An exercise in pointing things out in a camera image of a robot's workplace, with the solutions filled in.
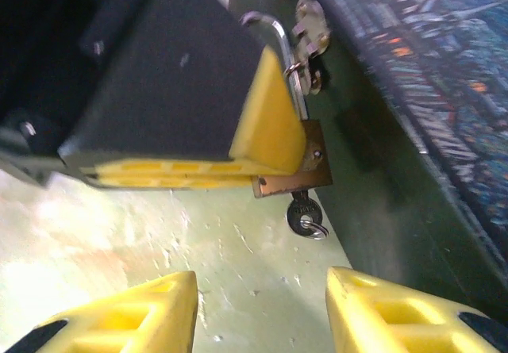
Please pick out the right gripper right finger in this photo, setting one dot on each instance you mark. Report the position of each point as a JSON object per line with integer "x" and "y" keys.
{"x": 397, "y": 321}

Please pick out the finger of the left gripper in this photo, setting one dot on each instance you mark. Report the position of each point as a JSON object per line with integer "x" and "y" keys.
{"x": 174, "y": 181}
{"x": 178, "y": 91}

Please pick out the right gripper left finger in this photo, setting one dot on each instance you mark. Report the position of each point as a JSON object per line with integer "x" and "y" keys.
{"x": 119, "y": 321}

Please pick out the small silver key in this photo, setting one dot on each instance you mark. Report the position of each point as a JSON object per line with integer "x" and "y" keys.
{"x": 303, "y": 214}

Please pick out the brass padlock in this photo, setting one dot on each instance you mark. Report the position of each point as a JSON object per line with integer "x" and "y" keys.
{"x": 313, "y": 170}

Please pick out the starry night painted tin box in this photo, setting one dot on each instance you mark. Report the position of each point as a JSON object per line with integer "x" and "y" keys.
{"x": 397, "y": 91}

